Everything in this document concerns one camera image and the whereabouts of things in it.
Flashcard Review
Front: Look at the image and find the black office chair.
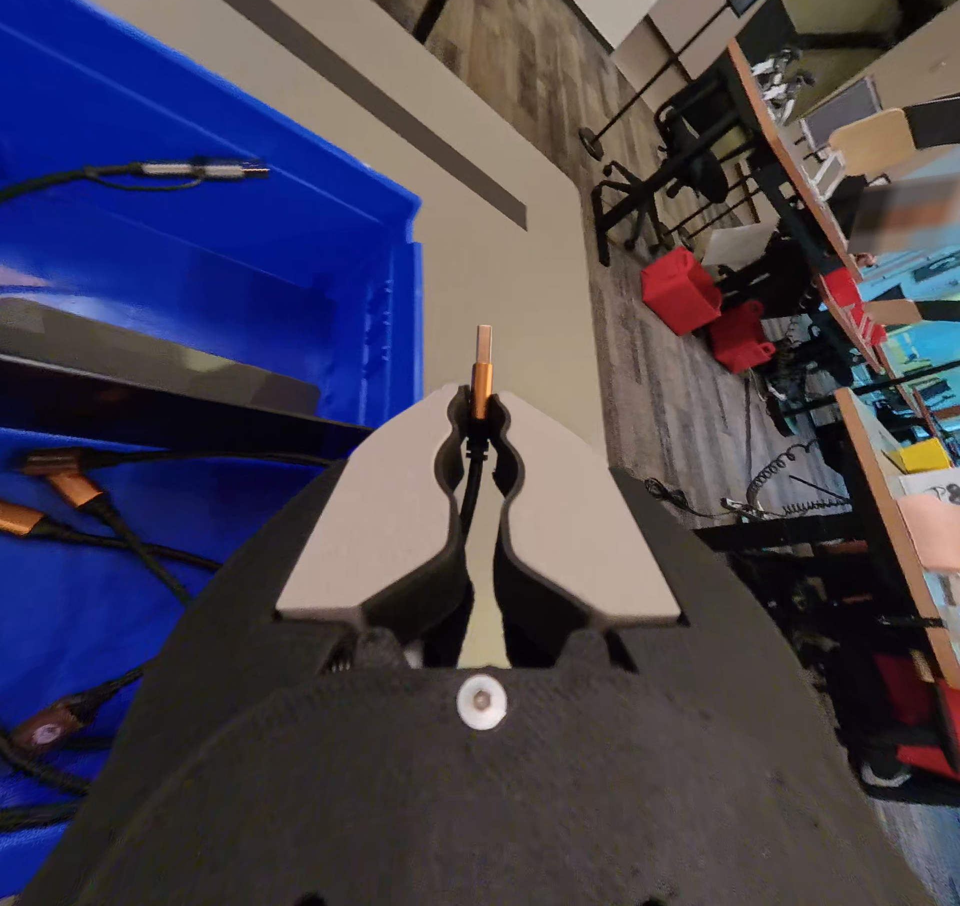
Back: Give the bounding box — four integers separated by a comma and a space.
591, 69, 759, 268

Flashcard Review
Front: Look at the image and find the long wooden edged table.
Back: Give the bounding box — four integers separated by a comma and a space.
723, 39, 890, 370

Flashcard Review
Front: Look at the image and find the short wooden edged table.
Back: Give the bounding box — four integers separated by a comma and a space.
834, 387, 960, 689

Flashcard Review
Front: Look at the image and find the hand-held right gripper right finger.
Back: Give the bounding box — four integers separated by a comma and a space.
491, 390, 682, 659

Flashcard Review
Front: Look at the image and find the red plastic bin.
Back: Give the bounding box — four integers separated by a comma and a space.
639, 246, 725, 337
708, 300, 777, 374

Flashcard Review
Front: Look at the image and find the black bin divider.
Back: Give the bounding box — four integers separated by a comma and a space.
0, 297, 376, 448

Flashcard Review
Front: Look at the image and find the small yellow box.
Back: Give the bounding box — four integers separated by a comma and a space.
886, 437, 954, 474

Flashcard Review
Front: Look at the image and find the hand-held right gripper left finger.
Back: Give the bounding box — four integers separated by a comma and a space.
275, 383, 475, 644

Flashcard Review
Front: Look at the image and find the red tray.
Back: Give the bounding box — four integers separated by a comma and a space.
817, 268, 886, 348

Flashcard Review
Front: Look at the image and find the silver plug black cable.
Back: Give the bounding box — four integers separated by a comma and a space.
0, 158, 271, 203

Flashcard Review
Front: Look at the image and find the white paper sheet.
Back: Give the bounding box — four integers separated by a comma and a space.
701, 225, 781, 269

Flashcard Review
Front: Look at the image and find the blue plastic bin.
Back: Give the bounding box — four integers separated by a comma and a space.
0, 0, 425, 899

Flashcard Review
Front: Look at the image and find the orange plug black cable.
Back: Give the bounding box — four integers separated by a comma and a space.
0, 501, 222, 573
0, 662, 151, 798
56, 471, 192, 607

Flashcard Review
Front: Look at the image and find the coiled black cable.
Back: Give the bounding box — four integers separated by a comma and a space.
746, 437, 822, 505

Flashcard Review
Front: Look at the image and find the dark grey tape strip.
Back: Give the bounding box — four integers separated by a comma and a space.
150, 0, 528, 232

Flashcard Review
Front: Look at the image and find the orange plug usb cable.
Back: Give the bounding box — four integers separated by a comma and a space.
452, 324, 500, 547

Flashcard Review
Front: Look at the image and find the beige and black panel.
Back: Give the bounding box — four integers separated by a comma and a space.
828, 96, 960, 178

